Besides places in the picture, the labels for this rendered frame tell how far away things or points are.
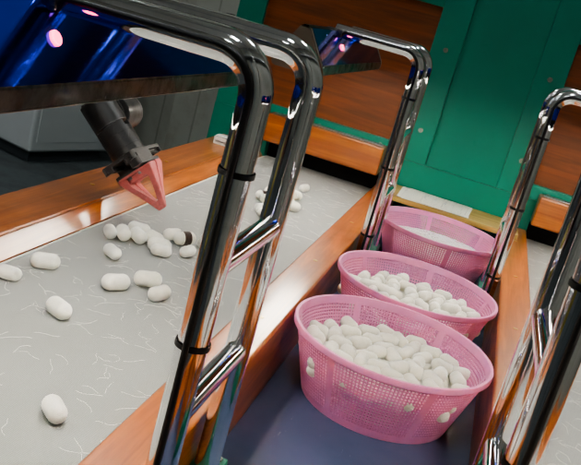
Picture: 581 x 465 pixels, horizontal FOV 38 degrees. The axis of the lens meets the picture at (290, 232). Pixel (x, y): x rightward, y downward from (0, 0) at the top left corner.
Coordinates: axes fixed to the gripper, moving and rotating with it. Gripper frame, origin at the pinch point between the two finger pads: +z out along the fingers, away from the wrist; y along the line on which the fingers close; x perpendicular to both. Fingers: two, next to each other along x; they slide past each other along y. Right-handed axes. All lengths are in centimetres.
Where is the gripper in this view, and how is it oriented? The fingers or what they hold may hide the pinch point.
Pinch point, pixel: (160, 204)
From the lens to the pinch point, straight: 137.6
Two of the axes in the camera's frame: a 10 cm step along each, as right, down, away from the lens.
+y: 2.6, -2.0, 9.5
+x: -8.1, 4.9, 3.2
